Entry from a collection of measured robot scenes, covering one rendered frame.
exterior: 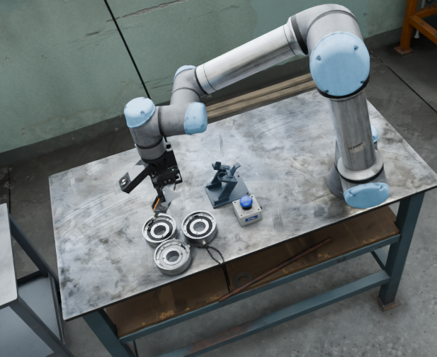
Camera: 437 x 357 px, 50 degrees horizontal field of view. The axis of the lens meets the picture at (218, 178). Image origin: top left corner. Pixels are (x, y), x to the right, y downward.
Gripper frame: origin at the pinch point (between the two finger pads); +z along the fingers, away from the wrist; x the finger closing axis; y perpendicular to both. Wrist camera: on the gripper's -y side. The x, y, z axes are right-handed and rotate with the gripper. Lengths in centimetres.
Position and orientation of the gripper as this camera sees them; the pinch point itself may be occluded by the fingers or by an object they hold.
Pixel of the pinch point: (162, 201)
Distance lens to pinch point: 139.8
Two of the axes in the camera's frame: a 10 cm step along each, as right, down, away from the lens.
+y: 9.4, -3.3, 1.2
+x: -3.2, -6.7, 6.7
